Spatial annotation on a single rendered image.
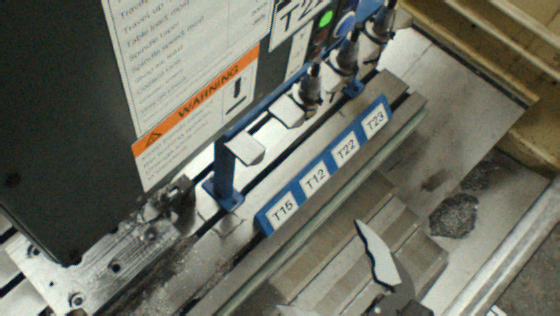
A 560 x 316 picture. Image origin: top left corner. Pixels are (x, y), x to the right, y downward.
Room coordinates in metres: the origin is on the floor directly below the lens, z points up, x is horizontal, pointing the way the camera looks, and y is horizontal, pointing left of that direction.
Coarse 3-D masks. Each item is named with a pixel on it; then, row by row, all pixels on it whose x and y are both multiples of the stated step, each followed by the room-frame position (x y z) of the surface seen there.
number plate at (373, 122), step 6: (378, 108) 0.67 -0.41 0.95; (372, 114) 0.66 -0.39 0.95; (378, 114) 0.66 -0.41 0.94; (384, 114) 0.67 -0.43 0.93; (366, 120) 0.64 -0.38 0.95; (372, 120) 0.64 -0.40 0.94; (378, 120) 0.65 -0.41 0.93; (384, 120) 0.65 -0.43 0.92; (366, 126) 0.63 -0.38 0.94; (372, 126) 0.63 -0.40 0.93; (378, 126) 0.64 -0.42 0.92; (366, 132) 0.62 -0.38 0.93; (372, 132) 0.62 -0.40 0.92
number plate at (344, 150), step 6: (348, 138) 0.59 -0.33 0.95; (354, 138) 0.60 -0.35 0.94; (342, 144) 0.58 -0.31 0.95; (348, 144) 0.58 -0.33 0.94; (354, 144) 0.59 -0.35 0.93; (336, 150) 0.56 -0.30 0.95; (342, 150) 0.57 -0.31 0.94; (348, 150) 0.57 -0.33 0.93; (354, 150) 0.57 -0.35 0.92; (336, 156) 0.55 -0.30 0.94; (342, 156) 0.56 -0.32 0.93; (348, 156) 0.56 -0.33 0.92; (336, 162) 0.54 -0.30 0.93; (342, 162) 0.54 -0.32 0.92
